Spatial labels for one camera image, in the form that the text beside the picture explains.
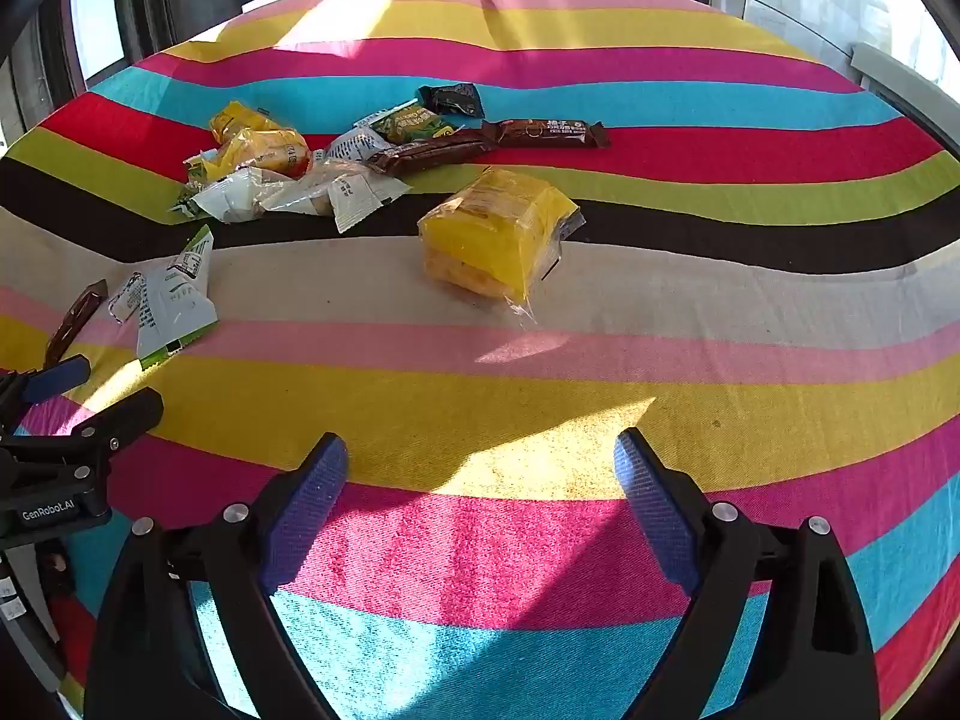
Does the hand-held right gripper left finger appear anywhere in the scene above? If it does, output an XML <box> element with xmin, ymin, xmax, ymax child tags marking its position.
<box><xmin>84</xmin><ymin>431</ymin><xmax>352</xmax><ymax>720</ymax></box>

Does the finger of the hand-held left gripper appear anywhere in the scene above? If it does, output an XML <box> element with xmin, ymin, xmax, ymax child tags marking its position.
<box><xmin>0</xmin><ymin>387</ymin><xmax>164</xmax><ymax>466</ymax></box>
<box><xmin>0</xmin><ymin>355</ymin><xmax>92</xmax><ymax>428</ymax></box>

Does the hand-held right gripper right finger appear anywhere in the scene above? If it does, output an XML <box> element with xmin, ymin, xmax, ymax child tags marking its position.
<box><xmin>613</xmin><ymin>426</ymin><xmax>880</xmax><ymax>720</ymax></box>

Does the large yellow snack packet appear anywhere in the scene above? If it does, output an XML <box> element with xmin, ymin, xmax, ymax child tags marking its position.
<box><xmin>417</xmin><ymin>167</ymin><xmax>587</xmax><ymax>327</ymax></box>

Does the white blue-patterned snack packet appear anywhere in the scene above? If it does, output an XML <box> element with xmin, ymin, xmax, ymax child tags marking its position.
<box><xmin>313</xmin><ymin>126</ymin><xmax>391</xmax><ymax>164</ymax></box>

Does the green patterned snack packet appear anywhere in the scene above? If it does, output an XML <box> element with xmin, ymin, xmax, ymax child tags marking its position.
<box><xmin>373</xmin><ymin>106</ymin><xmax>457</xmax><ymax>143</ymax></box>

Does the glossy brown snack bar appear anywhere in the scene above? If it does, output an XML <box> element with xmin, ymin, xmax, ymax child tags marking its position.
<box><xmin>365</xmin><ymin>129</ymin><xmax>496</xmax><ymax>177</ymax></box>
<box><xmin>43</xmin><ymin>279</ymin><xmax>110</xmax><ymax>370</ymax></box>

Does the white green-edged snack packet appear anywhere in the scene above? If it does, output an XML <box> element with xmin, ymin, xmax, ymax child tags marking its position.
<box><xmin>107</xmin><ymin>225</ymin><xmax>220</xmax><ymax>372</ymax></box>

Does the striped colourful cloth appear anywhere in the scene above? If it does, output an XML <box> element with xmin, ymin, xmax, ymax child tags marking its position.
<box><xmin>0</xmin><ymin>0</ymin><xmax>960</xmax><ymax>720</ymax></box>

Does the crinkled white snack packet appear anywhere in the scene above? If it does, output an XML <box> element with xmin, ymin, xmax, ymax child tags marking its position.
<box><xmin>174</xmin><ymin>169</ymin><xmax>293</xmax><ymax>224</ymax></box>

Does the small yellow snack packet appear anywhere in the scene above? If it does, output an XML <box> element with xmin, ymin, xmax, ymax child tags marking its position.
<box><xmin>217</xmin><ymin>127</ymin><xmax>312</xmax><ymax>179</ymax></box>
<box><xmin>208</xmin><ymin>101</ymin><xmax>290</xmax><ymax>145</ymax></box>

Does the clear white snack packet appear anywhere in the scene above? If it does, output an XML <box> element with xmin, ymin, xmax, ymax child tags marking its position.
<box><xmin>259</xmin><ymin>160</ymin><xmax>413</xmax><ymax>235</ymax></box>

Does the brown snack bar light print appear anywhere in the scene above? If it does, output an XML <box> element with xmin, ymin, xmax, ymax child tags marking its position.
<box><xmin>480</xmin><ymin>118</ymin><xmax>611</xmax><ymax>150</ymax></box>

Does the small dark snack packet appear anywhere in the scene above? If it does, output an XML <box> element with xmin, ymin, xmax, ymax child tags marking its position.
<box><xmin>416</xmin><ymin>82</ymin><xmax>485</xmax><ymax>119</ymax></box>

